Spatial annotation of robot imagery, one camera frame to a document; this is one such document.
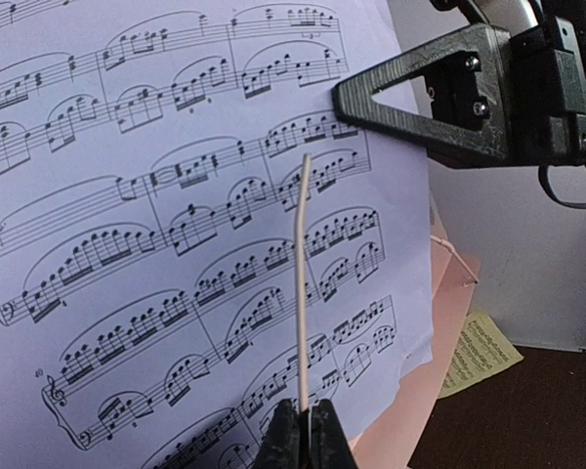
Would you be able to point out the lavender sheet music paper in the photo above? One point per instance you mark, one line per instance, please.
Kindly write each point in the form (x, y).
(150, 163)

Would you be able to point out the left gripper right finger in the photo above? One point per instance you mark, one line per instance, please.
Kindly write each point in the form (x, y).
(329, 447)

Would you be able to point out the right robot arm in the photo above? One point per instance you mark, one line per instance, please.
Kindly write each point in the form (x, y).
(517, 17)

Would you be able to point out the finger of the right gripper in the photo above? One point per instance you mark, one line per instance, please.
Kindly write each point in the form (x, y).
(450, 95)

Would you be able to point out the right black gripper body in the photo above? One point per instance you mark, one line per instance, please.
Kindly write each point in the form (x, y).
(549, 94)

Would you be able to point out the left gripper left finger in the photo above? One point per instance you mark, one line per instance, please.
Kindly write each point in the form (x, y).
(280, 448)

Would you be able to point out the yellowed sheet music paper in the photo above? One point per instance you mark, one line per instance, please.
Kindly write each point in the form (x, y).
(482, 351)

